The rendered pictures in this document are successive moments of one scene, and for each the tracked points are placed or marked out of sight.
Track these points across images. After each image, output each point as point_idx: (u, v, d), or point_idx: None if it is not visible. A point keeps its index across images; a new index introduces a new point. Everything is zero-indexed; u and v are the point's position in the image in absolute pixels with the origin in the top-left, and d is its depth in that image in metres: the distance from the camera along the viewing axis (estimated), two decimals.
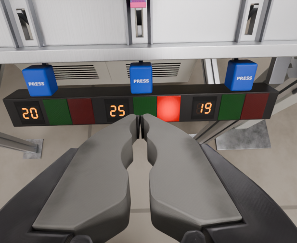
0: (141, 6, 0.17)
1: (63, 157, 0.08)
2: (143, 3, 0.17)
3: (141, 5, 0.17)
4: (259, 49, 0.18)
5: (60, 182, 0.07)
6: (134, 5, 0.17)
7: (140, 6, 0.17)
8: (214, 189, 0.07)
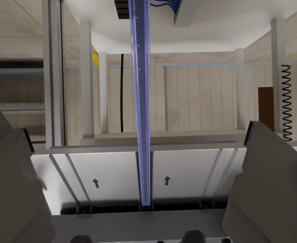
0: None
1: None
2: None
3: None
4: None
5: None
6: None
7: None
8: None
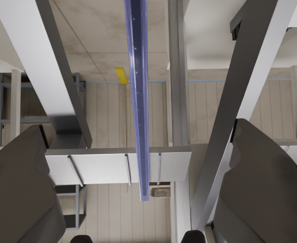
0: None
1: None
2: None
3: None
4: None
5: None
6: None
7: None
8: None
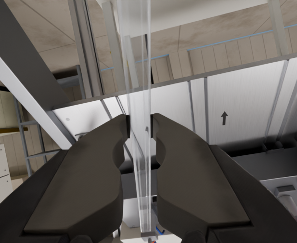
0: None
1: (54, 159, 0.08)
2: None
3: None
4: None
5: (51, 183, 0.07)
6: None
7: None
8: (222, 191, 0.07)
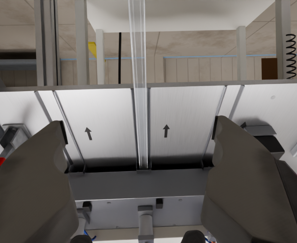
0: None
1: None
2: None
3: None
4: None
5: None
6: None
7: None
8: (278, 210, 0.06)
